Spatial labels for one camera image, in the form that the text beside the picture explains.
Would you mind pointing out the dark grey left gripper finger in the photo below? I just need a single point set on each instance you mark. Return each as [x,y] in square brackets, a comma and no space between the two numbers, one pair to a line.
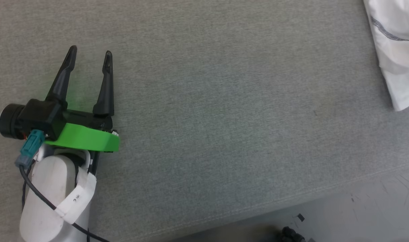
[105,90]
[61,80]

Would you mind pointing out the black and green left gripper body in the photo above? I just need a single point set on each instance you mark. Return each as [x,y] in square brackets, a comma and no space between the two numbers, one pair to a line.
[83,136]

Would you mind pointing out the white garment with grey stitching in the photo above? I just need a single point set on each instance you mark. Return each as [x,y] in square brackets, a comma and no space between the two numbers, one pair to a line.
[399,50]

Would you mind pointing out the white tape label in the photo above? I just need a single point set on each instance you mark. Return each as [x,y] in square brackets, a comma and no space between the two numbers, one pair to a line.
[76,198]

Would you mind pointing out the black knobbed object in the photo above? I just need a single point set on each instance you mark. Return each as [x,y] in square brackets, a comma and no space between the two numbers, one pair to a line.
[291,234]

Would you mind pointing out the small black floor scrap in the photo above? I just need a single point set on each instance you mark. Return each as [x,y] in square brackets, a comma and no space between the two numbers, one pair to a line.
[300,217]

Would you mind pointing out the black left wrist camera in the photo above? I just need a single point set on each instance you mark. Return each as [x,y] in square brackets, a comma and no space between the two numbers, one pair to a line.
[29,116]

